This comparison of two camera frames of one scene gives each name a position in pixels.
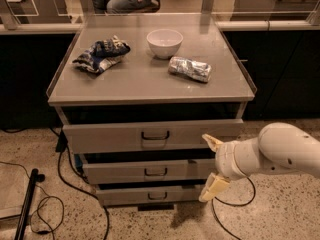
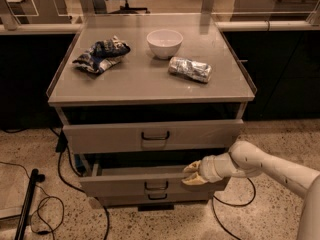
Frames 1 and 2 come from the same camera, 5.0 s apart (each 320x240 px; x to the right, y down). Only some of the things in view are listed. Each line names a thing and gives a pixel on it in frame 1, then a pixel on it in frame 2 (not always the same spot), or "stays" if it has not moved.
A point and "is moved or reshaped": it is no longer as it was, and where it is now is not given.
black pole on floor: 21,231 stays
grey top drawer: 151,136 stays
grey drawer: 148,171 is moved or reshaped
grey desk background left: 25,4 stays
